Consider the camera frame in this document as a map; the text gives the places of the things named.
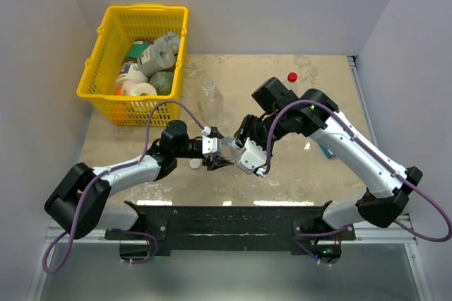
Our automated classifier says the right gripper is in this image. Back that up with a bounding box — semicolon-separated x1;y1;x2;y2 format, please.
234;110;290;165

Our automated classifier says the clear labelled bottle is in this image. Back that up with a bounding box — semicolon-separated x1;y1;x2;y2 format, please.
220;136;244;163

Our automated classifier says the white bottle cap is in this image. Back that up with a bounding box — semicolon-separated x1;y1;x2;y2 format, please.
189;159;201;169

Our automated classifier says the clear bottle with red ring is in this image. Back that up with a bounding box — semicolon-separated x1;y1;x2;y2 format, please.
287;72;299;96

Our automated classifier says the red bottle cap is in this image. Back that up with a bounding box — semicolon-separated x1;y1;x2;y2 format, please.
287;72;298;83

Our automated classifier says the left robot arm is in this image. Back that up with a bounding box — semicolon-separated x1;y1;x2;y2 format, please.
44;120;233;240

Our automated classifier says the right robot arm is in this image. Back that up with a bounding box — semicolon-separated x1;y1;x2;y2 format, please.
234;77;422;240

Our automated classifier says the blue white toothpaste box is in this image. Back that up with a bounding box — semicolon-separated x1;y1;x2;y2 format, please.
320;146;335;159

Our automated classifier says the green round fruit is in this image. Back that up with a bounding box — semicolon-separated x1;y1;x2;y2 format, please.
149;71;174;96

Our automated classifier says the white tape roll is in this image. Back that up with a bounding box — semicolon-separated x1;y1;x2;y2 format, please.
120;80;157;97

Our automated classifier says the grey paper roll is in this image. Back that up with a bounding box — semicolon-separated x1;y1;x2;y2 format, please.
137;32;181;78

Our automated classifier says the cream labelled container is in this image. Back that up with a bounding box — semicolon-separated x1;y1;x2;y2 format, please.
116;61;148;86

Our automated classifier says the green box in basket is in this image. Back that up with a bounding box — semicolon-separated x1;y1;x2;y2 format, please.
125;41;150;59

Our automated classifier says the yellow plastic basket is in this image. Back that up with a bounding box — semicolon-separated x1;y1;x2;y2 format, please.
76;4;189;126

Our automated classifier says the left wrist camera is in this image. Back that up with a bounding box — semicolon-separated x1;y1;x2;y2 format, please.
202;136;223;157

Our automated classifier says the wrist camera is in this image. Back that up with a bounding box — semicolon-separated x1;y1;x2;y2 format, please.
202;136;223;157
235;138;267;177

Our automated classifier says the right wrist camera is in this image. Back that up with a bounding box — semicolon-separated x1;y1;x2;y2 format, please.
235;138;267;177

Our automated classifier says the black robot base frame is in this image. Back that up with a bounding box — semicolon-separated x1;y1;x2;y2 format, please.
105;203;356;263

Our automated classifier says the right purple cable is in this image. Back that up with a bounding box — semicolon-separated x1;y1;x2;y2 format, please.
261;99;452;242

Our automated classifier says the purple cable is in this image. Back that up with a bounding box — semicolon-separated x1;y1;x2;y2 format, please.
42;100;209;274
261;99;452;242

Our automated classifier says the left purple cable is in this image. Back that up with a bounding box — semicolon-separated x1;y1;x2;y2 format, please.
42;100;209;274

